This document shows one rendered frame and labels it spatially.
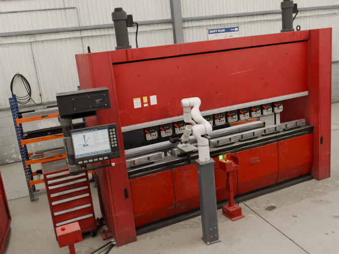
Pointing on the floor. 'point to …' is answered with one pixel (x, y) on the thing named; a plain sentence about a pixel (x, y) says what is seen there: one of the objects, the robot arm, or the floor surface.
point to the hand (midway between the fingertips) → (183, 142)
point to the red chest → (68, 196)
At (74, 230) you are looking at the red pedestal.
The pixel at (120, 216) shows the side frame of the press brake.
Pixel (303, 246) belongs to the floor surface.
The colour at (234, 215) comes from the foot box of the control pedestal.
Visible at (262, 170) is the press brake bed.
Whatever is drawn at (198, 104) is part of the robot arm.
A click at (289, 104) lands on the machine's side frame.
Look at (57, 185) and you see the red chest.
